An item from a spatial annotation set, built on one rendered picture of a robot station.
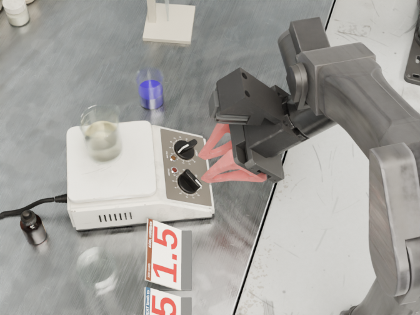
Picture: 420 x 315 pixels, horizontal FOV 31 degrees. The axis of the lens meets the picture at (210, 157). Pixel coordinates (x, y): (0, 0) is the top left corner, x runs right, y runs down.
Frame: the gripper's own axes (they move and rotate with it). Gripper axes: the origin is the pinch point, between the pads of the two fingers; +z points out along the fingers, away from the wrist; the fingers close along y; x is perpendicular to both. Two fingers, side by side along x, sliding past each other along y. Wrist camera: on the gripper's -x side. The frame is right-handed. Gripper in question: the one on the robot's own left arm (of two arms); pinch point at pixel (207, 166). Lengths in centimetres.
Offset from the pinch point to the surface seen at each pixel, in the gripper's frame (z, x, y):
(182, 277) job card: 11.8, 6.8, 9.6
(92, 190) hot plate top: 14.5, -6.6, -0.4
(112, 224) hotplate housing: 17.5, -0.3, 1.3
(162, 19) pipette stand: 11.0, 7.1, -37.1
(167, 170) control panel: 8.5, 1.8, -4.1
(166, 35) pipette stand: 10.7, 7.3, -33.6
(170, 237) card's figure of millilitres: 11.8, 5.1, 4.0
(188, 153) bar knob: 7.0, 5.1, -7.5
